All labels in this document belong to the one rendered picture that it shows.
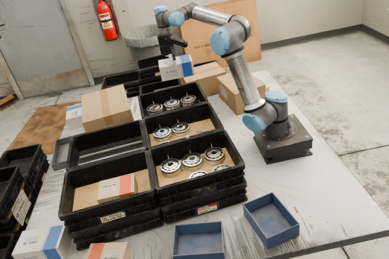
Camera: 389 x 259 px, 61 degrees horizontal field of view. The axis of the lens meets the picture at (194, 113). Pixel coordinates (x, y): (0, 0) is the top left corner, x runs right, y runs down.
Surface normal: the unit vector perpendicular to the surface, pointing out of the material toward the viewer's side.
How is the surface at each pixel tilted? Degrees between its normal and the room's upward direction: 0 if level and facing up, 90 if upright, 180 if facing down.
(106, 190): 0
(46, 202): 0
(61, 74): 90
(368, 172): 0
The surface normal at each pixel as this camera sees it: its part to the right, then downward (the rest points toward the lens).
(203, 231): -0.03, 0.53
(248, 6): 0.11, 0.36
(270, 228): -0.15, -0.84
